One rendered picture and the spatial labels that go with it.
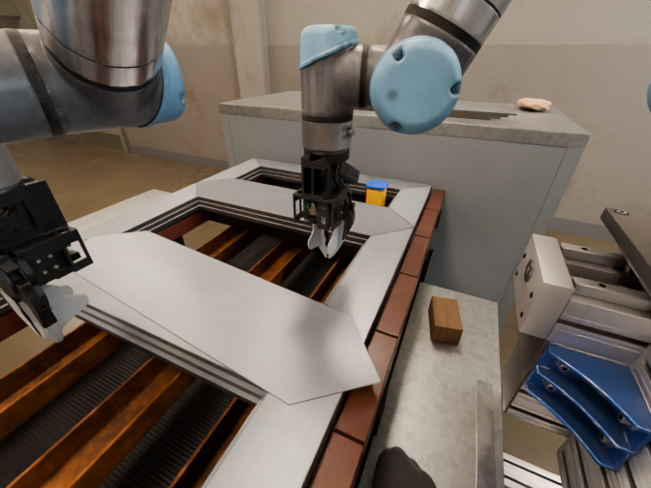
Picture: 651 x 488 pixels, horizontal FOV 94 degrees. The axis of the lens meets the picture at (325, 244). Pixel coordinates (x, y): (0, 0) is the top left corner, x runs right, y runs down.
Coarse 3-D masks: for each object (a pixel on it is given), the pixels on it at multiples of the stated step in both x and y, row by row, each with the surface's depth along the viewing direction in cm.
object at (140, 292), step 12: (192, 252) 68; (168, 264) 63; (180, 264) 64; (192, 264) 64; (204, 264) 64; (144, 276) 60; (156, 276) 60; (168, 276) 60; (180, 276) 60; (132, 288) 57; (144, 288) 57; (156, 288) 57; (168, 288) 57; (120, 300) 54; (132, 300) 54; (144, 300) 54
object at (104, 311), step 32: (160, 224) 83; (288, 224) 83; (416, 224) 82; (96, 288) 57; (96, 320) 53; (128, 320) 50; (160, 352) 48; (192, 352) 45; (224, 384) 43; (320, 448) 35
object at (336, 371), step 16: (352, 320) 50; (336, 336) 48; (352, 336) 48; (336, 352) 45; (352, 352) 45; (320, 368) 43; (336, 368) 43; (352, 368) 43; (304, 384) 41; (320, 384) 41; (336, 384) 41; (352, 384) 41; (304, 400) 39
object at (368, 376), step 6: (366, 360) 44; (366, 366) 43; (372, 366) 43; (360, 372) 42; (366, 372) 42; (372, 372) 42; (360, 378) 42; (366, 378) 42; (372, 378) 42; (378, 378) 42; (354, 384) 41; (360, 384) 41; (366, 384) 41; (372, 384) 41
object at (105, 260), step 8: (144, 232) 75; (152, 232) 75; (128, 240) 71; (136, 240) 71; (144, 240) 72; (152, 240) 72; (160, 240) 72; (112, 248) 69; (120, 248) 69; (128, 248) 69; (136, 248) 69; (144, 248) 69; (96, 256) 66; (104, 256) 66; (112, 256) 66; (120, 256) 66; (128, 256) 66; (136, 256) 66; (96, 264) 63; (104, 264) 63; (112, 264) 63; (80, 272) 61; (88, 272) 61; (96, 272) 61
